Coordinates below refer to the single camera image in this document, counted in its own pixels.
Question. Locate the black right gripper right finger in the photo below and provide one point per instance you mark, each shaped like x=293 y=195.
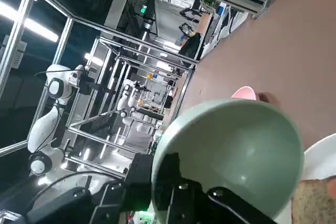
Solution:
x=189 y=203

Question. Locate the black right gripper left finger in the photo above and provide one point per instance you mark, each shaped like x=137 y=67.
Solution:
x=110 y=197

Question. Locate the green ceramic bowl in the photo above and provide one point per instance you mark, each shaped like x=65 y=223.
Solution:
x=236 y=142

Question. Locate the pink round plate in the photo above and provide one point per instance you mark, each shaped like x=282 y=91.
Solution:
x=245 y=94

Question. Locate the white round plate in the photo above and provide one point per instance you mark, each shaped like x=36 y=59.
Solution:
x=320 y=155

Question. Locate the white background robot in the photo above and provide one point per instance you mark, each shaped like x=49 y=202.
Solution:
x=123 y=103

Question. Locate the aluminium cage frame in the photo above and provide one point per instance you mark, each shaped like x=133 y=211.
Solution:
x=14 y=35

